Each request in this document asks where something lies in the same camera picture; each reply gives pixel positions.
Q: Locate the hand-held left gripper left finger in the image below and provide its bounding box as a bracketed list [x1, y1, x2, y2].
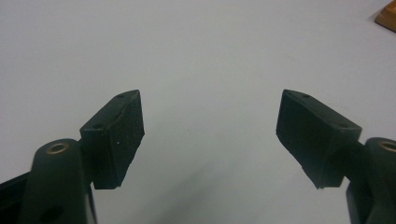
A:
[79, 89, 146, 190]

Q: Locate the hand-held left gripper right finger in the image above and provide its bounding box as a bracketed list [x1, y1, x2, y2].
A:
[276, 89, 363, 189]

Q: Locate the wooden picture frame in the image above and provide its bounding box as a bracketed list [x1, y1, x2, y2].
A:
[374, 0, 396, 34]

